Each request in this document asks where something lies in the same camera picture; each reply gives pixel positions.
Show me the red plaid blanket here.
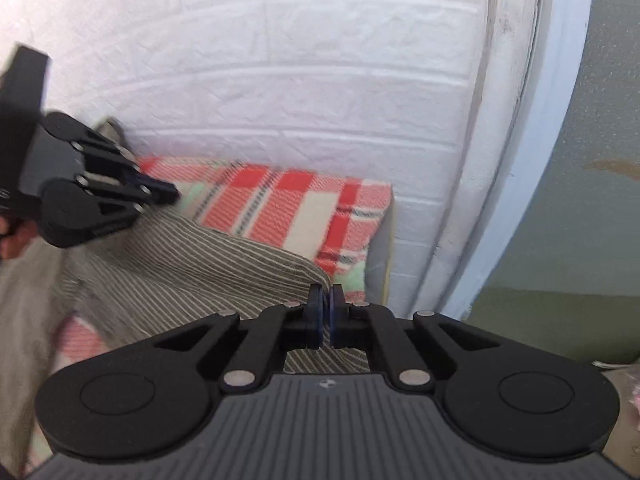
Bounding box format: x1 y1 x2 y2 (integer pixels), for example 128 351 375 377
27 156 393 466

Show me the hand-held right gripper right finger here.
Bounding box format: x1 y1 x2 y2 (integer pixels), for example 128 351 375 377
330 284 501 393

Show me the white mattress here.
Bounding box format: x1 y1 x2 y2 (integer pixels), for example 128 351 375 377
366 199 397 307

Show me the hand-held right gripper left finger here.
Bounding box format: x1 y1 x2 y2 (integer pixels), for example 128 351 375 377
154 284 326 393

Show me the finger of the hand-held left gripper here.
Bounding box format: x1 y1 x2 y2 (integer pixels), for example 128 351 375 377
72 127 182 206
75 174 157 233

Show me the white door frame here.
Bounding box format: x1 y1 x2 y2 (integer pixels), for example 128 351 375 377
440 0 596 321

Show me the person's left hand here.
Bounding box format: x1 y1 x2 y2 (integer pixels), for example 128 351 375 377
0 212 40 261

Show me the grey striped and checked shirt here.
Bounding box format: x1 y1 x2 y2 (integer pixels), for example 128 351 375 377
0 117 373 476

